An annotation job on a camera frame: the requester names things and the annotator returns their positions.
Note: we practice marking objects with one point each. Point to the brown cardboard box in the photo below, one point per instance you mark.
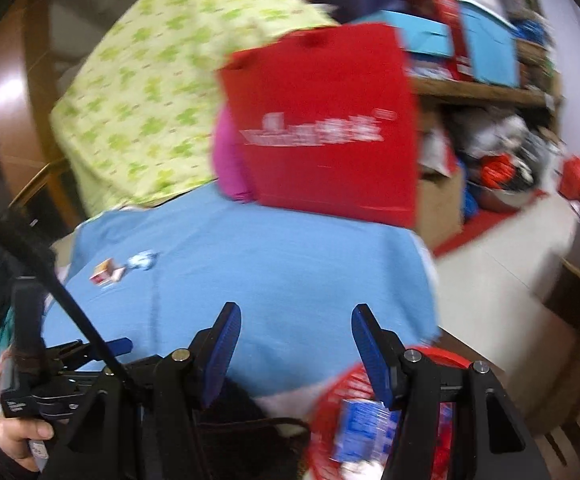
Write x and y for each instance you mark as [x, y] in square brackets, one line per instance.
[439, 210]

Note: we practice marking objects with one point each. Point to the red paper bag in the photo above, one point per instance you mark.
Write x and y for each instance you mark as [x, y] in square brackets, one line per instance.
[320, 160]

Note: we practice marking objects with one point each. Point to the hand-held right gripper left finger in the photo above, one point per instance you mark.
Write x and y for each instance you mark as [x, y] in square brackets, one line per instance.
[222, 355]

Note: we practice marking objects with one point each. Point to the blue cloth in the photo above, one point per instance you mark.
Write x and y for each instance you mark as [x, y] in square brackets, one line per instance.
[270, 270]

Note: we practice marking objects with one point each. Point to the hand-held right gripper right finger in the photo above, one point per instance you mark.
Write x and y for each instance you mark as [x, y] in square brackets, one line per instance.
[373, 360]

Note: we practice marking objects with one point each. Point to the large blue storage box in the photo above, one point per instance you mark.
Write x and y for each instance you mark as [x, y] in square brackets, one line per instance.
[489, 55]

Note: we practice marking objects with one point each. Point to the dark fabric bag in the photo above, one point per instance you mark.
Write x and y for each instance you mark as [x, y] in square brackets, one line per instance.
[250, 440]

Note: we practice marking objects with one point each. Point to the wooden chair frame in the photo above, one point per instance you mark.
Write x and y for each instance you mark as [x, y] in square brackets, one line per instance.
[40, 110]

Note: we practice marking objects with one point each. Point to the green patterned cloth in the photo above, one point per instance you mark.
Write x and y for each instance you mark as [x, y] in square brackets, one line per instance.
[160, 85]

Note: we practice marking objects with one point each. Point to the magenta pillow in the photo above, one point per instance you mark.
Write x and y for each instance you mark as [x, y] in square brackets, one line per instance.
[230, 165]

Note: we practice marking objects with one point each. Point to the flat blue storage box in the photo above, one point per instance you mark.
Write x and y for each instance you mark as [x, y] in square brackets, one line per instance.
[419, 35]

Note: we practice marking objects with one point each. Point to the metal bowl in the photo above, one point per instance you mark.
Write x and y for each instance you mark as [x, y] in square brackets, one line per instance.
[504, 200]

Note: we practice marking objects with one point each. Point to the orange red bag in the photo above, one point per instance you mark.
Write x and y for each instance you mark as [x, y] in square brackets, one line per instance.
[494, 170]

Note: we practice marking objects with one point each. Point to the red floor mat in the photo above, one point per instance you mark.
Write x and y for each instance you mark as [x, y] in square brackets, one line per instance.
[479, 230]

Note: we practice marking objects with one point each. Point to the red cardboard box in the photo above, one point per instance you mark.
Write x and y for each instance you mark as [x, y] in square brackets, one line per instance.
[452, 35]

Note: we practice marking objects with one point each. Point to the small blue white wrapper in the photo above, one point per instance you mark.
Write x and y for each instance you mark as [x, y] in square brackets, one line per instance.
[142, 259]

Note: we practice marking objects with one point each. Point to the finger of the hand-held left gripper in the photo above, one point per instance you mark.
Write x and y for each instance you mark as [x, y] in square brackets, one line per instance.
[117, 345]

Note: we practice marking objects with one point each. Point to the red and white box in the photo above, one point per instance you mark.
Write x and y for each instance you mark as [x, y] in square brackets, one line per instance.
[105, 270]

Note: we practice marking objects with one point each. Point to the red mesh basket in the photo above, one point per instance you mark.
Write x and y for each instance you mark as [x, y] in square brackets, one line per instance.
[342, 382]

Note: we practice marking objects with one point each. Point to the blue cardboard box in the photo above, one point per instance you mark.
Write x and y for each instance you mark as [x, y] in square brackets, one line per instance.
[359, 430]

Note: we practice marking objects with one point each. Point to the pile of grey clothes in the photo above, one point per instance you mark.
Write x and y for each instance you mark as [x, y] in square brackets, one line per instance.
[499, 132]

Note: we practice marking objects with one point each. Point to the wooden shelf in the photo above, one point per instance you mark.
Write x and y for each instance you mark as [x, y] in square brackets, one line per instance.
[469, 91]

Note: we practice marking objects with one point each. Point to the person's left hand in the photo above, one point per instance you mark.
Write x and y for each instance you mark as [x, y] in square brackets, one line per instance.
[17, 440]

